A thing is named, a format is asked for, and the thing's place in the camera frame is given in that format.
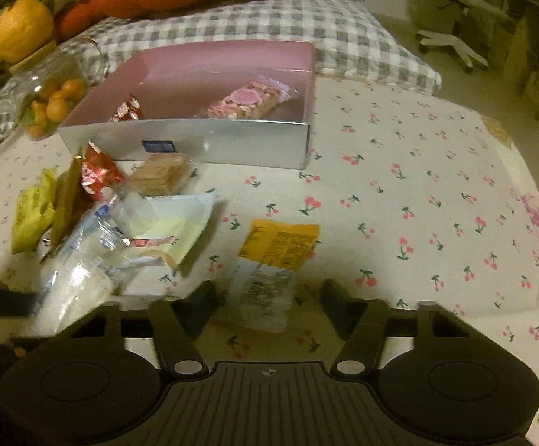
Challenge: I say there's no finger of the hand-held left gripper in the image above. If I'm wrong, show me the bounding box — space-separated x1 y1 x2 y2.
0 260 39 317

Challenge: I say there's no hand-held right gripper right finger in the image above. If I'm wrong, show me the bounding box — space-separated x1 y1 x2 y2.
320 279 472 377

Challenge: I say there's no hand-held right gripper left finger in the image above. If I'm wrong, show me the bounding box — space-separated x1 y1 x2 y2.
58 280 221 378

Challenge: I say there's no yellow orange snack packet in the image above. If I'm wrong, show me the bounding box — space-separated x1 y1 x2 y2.
212 218 321 333

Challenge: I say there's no cream bread packet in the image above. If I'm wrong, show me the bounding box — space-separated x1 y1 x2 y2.
121 191 217 271

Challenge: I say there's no clear white snack packet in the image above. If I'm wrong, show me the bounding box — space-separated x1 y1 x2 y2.
30 197 128 333

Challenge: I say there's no yellow green snack packet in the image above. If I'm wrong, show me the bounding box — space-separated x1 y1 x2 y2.
10 168 59 255

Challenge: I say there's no olive gold snack packet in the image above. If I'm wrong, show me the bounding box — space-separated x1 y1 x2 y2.
50 157 87 252

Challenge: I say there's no silver box with pink inside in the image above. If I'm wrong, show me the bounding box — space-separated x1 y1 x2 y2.
57 40 316 169

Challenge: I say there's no cherry print bed sheet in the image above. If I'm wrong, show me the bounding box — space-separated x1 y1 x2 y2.
0 77 539 446

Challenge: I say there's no brown cracker packet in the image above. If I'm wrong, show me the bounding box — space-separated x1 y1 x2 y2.
127 152 193 197

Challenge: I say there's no red snack packet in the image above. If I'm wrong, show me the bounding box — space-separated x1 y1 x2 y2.
81 142 127 201

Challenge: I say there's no pile of small oranges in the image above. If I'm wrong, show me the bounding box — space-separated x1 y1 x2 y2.
25 78 87 139

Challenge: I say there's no small red white candy packet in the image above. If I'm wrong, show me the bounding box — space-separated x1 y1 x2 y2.
108 94 146 123

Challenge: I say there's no pink nougat bar packet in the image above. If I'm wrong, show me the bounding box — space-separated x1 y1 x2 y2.
194 74 293 120

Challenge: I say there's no glass jar with orange lid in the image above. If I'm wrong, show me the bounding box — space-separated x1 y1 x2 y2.
0 0 107 141

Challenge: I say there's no grey checked pillow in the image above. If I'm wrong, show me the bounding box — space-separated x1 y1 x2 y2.
60 0 443 94

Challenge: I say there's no small orange plush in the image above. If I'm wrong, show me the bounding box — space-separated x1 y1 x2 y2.
55 0 108 41

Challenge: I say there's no white office chair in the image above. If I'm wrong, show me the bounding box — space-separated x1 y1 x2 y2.
412 0 514 74

